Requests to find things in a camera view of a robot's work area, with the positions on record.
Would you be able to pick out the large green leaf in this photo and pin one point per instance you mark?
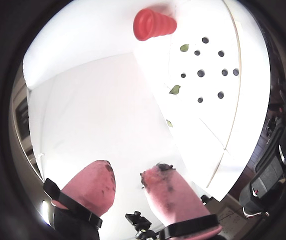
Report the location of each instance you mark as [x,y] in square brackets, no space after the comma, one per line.
[175,89]

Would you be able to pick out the black tripod head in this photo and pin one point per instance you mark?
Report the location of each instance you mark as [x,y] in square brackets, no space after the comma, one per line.
[140,222]

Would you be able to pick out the red collapsible silicone cup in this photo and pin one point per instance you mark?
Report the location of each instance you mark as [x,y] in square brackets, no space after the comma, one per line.
[153,25]

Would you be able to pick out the pink padded gripper finger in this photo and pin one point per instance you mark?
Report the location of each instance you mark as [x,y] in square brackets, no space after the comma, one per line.
[88,190]
[173,200]

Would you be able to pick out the small green leaf with stem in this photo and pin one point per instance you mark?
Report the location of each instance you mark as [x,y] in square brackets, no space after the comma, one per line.
[183,48]

